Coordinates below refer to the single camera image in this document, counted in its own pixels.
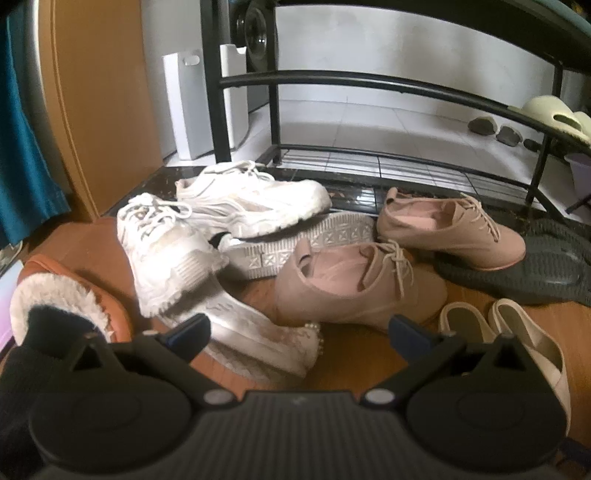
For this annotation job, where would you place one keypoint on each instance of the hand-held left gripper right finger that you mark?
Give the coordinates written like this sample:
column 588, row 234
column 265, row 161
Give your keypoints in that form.
column 408, row 339

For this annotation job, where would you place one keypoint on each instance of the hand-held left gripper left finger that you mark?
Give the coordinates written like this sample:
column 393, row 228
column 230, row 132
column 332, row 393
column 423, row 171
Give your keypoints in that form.
column 189, row 333

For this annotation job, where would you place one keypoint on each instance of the cream slingback shoe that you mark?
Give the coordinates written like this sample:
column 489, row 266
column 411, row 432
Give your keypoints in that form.
column 521, row 323
column 461, row 318

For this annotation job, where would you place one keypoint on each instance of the black metal shoe rack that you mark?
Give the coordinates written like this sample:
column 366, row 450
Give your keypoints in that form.
column 369, row 78

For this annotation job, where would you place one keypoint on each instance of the pale green slide sandal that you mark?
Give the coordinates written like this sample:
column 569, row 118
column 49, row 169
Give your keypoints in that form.
column 581, row 127
column 545, row 108

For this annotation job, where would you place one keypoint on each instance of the white pearl platform shoe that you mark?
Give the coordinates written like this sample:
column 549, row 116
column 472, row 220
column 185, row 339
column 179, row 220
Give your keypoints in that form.
column 295, row 249
column 258, row 337

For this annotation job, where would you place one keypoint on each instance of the pink lace-up heeled shoe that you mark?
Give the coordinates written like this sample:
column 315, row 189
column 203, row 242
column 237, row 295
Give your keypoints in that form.
column 461, row 240
column 351, row 295

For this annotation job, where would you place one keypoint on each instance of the white chunky sneaker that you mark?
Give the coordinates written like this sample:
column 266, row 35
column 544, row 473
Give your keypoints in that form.
column 161, row 258
column 258, row 203

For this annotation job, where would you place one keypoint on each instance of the dark grey slide sandal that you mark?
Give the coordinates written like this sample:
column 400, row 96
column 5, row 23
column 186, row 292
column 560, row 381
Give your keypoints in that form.
column 531, row 281
column 568, row 235

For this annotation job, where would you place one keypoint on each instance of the orange fur-lined slipper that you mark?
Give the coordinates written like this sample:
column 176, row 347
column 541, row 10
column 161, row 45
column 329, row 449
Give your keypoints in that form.
column 60, row 272

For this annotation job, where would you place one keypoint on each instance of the grey stone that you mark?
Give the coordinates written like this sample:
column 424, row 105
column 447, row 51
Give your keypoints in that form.
column 508, row 135
column 531, row 145
column 482, row 125

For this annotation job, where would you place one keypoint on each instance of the white storage box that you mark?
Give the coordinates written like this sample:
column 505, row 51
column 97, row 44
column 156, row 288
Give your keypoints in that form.
column 184, row 101

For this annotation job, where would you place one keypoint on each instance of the teal cloth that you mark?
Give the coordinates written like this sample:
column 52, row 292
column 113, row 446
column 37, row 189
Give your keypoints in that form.
column 23, row 161

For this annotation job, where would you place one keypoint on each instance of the washing machine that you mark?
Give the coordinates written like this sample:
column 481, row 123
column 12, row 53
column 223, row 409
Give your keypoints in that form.
column 258, row 37

